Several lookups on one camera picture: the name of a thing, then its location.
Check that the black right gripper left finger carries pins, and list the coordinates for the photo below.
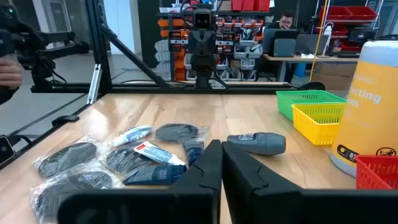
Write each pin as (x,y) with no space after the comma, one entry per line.
(186,205)

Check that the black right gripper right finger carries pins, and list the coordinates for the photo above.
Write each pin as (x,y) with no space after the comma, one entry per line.
(264,202)

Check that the dark blue squeeze tube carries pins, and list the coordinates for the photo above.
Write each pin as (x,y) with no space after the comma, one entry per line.
(155,175)
(193,151)

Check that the grey roll-on deodorant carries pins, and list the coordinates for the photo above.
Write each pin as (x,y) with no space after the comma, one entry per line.
(258,143)

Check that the white tube with red end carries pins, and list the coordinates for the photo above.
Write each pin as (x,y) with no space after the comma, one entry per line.
(158,153)

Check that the black pad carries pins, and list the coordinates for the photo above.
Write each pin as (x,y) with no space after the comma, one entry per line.
(175,132)
(77,182)
(124,160)
(66,158)

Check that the small white toothpaste tube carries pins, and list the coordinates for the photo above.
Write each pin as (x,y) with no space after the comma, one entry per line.
(133,135)

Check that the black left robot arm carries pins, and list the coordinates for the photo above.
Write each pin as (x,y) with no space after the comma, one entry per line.
(203,67)

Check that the person's forearm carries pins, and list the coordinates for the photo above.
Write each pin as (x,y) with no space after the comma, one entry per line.
(4,95)

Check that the parts bin rack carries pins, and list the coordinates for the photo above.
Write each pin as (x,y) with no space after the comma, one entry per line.
(178,63)

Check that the red storage bin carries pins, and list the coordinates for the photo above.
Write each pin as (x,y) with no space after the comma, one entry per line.
(237,4)
(334,13)
(262,4)
(248,4)
(362,13)

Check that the dark laptop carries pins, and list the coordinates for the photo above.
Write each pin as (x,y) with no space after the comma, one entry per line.
(281,43)

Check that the person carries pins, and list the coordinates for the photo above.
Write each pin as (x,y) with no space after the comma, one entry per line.
(286,20)

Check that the yellow plastic basket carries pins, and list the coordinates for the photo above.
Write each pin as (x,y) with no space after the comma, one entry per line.
(317,124)

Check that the blue bin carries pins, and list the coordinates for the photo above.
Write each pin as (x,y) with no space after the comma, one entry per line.
(300,70)

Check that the grey laptop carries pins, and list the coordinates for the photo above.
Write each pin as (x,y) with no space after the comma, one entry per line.
(311,43)

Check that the wooden desk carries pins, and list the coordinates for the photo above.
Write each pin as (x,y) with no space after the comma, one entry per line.
(311,58)

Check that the green plastic basket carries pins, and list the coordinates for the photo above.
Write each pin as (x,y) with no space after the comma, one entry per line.
(298,96)

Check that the red plastic basket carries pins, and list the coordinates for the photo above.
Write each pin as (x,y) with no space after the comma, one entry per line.
(376,172)

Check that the white bottle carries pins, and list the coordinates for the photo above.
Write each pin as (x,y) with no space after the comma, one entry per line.
(327,40)

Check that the cardboard box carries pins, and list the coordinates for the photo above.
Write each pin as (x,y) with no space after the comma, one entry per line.
(334,76)

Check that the metal shelf rack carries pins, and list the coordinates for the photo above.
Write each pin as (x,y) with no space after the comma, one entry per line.
(339,31)

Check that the yellow wipes canister white lid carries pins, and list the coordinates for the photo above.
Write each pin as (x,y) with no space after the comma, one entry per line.
(370,109)

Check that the black smartphone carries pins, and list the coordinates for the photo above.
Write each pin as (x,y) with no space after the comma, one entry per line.
(5,151)

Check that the person's hand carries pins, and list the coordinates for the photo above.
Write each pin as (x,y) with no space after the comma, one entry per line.
(9,73)

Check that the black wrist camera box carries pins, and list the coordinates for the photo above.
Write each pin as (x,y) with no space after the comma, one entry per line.
(202,20)

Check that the black aluminium table frame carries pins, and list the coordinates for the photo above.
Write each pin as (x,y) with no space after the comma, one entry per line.
(101,46)

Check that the silver metal bracket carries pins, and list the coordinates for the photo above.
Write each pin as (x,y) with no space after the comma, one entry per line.
(94,84)

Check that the black camera on mount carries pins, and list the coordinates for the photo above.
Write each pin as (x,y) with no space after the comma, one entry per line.
(34,46)

